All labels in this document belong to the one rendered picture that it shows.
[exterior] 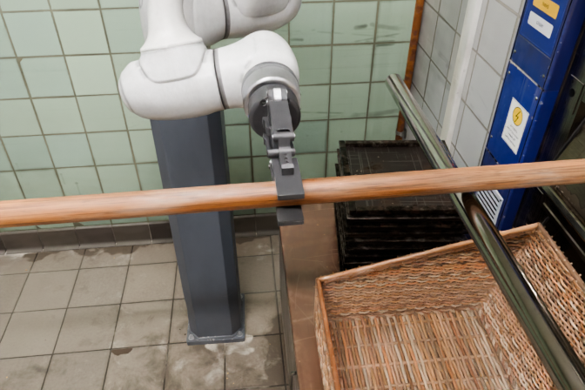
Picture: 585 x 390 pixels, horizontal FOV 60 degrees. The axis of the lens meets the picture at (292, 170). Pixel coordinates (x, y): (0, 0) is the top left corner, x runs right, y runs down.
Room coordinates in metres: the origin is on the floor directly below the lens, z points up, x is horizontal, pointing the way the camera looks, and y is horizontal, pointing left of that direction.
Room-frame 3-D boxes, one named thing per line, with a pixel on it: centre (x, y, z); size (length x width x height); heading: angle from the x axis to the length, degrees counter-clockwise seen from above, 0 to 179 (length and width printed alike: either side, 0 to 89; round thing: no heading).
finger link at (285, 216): (0.46, 0.01, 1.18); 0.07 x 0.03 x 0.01; 7
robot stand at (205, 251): (1.19, 0.28, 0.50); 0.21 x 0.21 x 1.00; 5
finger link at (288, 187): (0.46, 0.01, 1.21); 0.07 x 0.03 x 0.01; 7
